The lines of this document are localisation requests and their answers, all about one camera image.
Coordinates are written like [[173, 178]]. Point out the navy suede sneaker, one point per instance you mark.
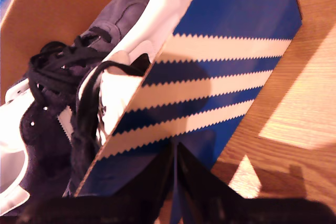
[[123, 11], [44, 150]]

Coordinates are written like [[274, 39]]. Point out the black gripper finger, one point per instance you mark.
[[197, 184], [155, 179]]

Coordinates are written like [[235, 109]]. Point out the blue Adidas shoebox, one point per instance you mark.
[[223, 11]]

